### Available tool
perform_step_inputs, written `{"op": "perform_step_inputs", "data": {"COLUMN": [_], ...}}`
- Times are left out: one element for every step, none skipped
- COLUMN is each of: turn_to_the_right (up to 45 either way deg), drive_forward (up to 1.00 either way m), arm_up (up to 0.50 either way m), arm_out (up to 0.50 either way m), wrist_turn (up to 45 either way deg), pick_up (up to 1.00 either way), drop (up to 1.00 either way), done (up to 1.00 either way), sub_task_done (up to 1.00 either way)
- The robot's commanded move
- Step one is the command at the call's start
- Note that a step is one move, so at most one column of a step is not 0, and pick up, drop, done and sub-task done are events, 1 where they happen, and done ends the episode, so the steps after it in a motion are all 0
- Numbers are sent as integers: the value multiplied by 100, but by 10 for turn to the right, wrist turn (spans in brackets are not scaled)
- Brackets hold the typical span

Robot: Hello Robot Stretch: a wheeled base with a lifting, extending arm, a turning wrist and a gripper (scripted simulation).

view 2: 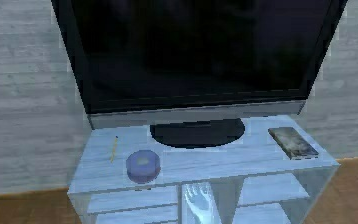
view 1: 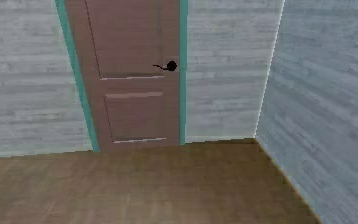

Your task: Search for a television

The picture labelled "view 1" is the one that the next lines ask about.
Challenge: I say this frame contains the brown panelled room door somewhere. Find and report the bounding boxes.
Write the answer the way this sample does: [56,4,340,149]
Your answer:
[54,0,189,153]

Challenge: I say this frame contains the black lever door handle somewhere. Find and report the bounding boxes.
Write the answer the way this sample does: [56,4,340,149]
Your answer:
[152,60,179,73]

